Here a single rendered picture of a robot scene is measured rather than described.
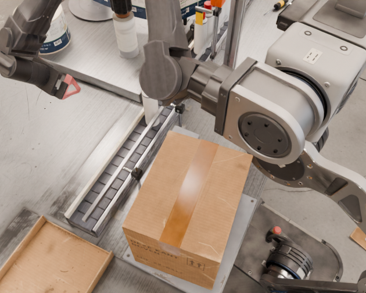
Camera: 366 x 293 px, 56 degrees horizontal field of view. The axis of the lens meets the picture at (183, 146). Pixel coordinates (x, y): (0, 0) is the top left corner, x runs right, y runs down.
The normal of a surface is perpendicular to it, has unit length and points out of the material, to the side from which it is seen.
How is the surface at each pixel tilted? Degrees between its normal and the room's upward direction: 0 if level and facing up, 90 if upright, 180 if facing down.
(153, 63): 51
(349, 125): 0
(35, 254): 0
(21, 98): 0
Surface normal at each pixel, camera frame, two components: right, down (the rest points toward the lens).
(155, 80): -0.48, 0.14
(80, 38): 0.00, -0.57
